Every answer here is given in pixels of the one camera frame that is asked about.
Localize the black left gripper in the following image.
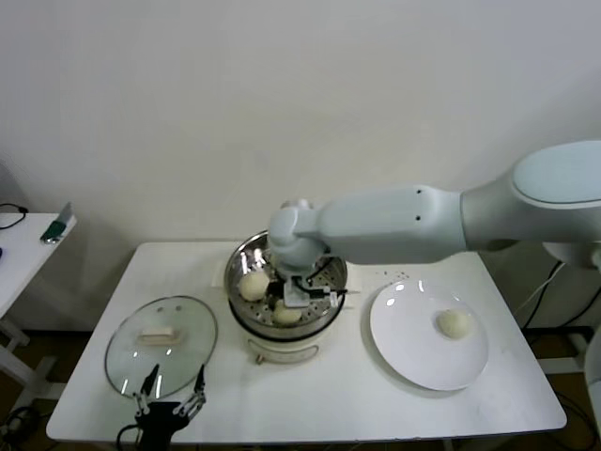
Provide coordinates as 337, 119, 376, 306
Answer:
132, 364, 208, 451

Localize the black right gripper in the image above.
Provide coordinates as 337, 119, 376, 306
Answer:
266, 276, 288, 313

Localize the white steamed baozi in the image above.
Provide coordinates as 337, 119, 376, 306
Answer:
271, 300, 304, 328
239, 272, 271, 302
437, 309, 472, 340

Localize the glass lid with cream handle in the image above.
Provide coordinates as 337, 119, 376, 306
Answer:
103, 295, 221, 400

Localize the stainless steel steamer basket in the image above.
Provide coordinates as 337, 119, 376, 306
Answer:
211, 226, 363, 340

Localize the cream electric cooker base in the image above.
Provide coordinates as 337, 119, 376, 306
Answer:
228, 290, 358, 366

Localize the white round plate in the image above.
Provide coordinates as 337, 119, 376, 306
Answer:
368, 280, 491, 393

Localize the white side table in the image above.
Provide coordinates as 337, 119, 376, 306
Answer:
0, 211, 79, 391

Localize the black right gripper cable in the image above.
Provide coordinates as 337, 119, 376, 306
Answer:
304, 267, 361, 306

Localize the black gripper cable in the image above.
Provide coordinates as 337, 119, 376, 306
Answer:
304, 267, 361, 306
116, 422, 142, 451

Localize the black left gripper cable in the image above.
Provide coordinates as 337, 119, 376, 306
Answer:
116, 422, 142, 451

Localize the green handled scraper tool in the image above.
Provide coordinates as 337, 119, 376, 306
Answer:
41, 202, 79, 244

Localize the thin black cable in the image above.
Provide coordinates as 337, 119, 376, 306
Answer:
0, 203, 32, 231

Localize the black power cable with plug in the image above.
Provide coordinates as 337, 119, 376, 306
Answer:
520, 260, 572, 330

